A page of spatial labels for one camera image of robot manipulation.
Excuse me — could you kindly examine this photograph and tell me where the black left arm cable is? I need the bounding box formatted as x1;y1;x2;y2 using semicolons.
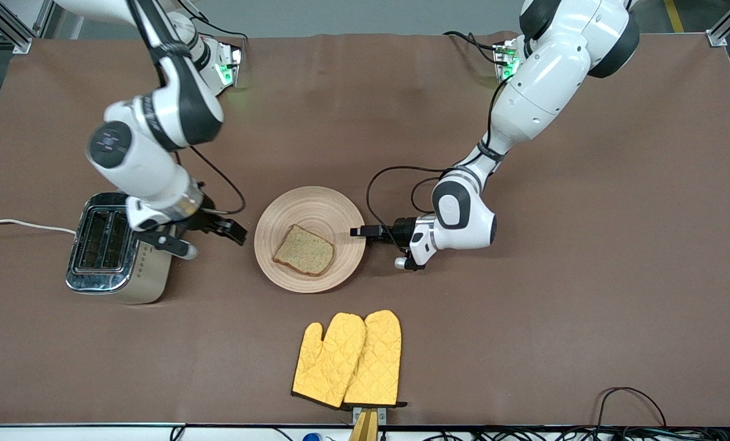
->
365;77;510;252

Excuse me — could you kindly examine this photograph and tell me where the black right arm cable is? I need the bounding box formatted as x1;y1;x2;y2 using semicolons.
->
126;0;246;215

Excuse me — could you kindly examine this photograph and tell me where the black cable loop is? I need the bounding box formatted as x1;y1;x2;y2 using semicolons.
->
596;386;669;429

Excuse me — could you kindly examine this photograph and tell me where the round wooden plate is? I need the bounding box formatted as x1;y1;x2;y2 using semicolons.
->
254;186;367;294

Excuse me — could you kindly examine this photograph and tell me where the white toaster power cord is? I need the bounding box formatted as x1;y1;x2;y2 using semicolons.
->
0;219;78;235

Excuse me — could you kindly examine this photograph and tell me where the chrome and beige toaster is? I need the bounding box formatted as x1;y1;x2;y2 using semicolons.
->
65;192;176;305

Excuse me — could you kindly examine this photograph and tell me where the black arm base cable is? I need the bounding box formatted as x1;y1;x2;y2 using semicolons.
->
184;15;248;47
443;31;502;65

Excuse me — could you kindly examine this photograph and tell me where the brown table cover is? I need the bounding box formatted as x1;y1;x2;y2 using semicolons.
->
0;32;730;426

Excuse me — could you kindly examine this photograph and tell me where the wooden stick with metal bracket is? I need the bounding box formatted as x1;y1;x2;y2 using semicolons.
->
348;405;388;441

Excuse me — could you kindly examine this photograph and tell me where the yellow quilted oven mitt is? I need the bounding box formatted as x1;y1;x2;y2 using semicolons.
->
291;312;367;409
342;309;408;409

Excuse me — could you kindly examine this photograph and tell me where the black cable bundle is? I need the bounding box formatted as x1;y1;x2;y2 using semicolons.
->
426;427;730;441

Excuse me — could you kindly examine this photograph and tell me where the brown bread slice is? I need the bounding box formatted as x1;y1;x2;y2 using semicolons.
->
272;224;336;277

